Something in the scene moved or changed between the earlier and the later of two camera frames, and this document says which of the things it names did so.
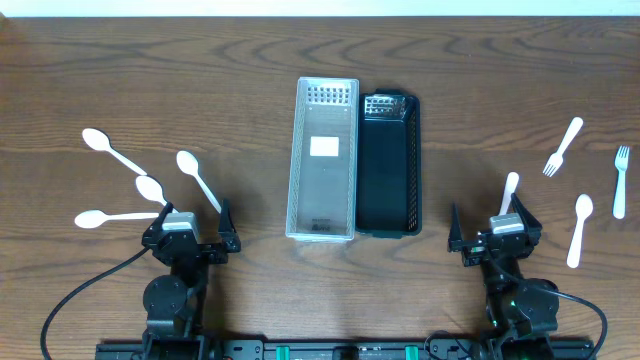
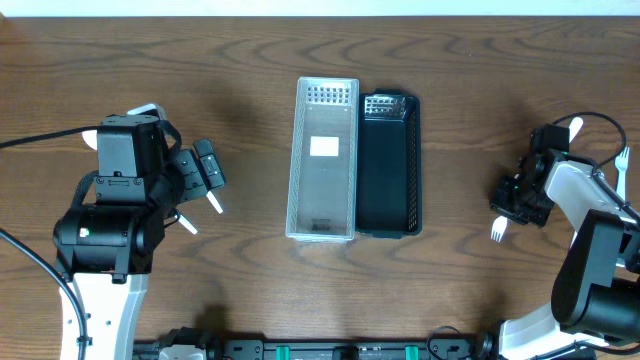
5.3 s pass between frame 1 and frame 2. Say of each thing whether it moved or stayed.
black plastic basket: stayed
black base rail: stayed
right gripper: moved
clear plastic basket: stayed
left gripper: moved
